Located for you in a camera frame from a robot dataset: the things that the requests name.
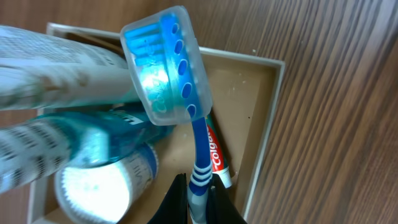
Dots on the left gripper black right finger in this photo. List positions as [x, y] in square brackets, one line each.
[220, 209]

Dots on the white cream tube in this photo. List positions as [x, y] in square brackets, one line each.
[43, 71]

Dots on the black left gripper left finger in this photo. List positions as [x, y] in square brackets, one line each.
[173, 209]

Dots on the cotton swab jar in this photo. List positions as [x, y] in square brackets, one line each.
[104, 194]

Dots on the blue toothbrush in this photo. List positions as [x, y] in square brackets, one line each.
[168, 73]

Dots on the blue mouthwash bottle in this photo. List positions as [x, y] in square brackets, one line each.
[44, 145]

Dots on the white cardboard box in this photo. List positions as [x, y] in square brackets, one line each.
[245, 90]

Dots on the green red toothpaste tube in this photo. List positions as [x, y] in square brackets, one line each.
[220, 165]

